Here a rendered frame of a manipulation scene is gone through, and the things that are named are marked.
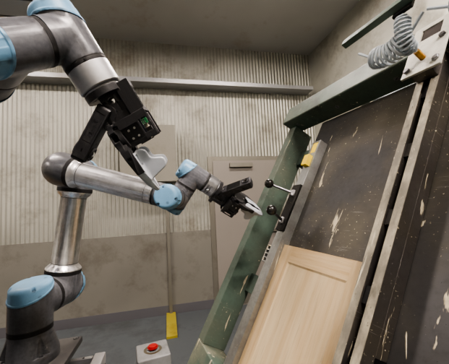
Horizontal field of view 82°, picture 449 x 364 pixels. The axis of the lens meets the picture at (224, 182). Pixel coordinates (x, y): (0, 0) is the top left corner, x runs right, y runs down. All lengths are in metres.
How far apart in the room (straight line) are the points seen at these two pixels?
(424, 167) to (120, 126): 0.68
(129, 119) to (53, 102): 3.79
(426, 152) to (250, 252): 0.78
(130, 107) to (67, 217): 0.63
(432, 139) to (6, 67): 0.86
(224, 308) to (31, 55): 1.07
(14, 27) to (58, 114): 3.72
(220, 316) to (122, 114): 0.95
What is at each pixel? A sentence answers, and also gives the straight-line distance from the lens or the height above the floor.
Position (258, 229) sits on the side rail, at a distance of 1.24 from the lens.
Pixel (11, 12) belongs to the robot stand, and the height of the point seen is 1.98.
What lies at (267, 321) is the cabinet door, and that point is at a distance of 0.97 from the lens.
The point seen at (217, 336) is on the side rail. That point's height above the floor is 0.92.
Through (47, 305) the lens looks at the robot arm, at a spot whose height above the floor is 1.20.
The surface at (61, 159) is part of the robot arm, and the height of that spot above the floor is 1.64.
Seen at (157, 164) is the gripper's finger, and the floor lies 1.56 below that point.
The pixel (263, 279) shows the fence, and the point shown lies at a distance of 1.02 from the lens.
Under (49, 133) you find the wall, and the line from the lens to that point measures 4.18.
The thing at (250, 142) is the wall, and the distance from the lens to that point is 4.09.
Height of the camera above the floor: 1.48
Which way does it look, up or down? 5 degrees up
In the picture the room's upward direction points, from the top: 3 degrees counter-clockwise
